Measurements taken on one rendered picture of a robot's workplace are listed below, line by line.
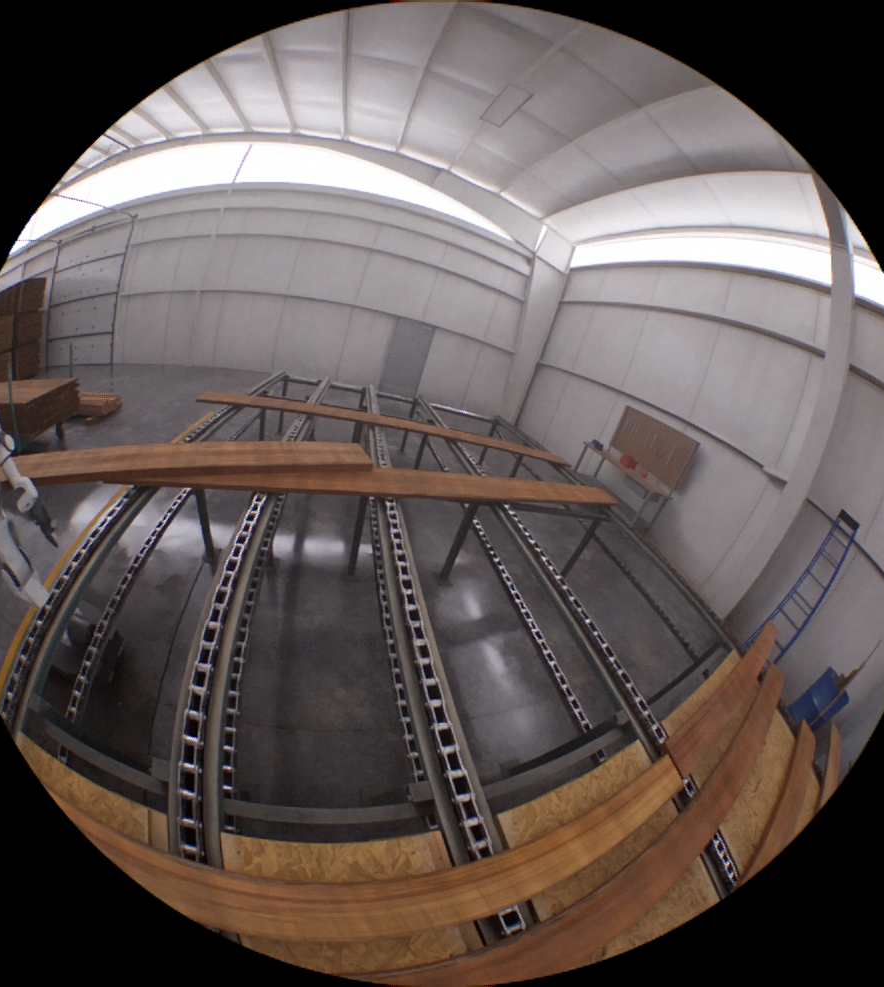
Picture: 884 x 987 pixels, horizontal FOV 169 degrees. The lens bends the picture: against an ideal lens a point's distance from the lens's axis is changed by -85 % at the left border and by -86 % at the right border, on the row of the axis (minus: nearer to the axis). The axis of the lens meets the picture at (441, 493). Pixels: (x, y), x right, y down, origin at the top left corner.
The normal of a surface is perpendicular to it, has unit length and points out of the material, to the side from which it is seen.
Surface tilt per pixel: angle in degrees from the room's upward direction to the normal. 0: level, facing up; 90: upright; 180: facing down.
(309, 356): 91
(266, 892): 0
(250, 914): 0
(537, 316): 90
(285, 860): 0
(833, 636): 88
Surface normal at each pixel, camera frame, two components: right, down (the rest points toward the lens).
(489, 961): 0.29, -0.84
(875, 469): -0.90, -0.06
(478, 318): 0.28, 0.53
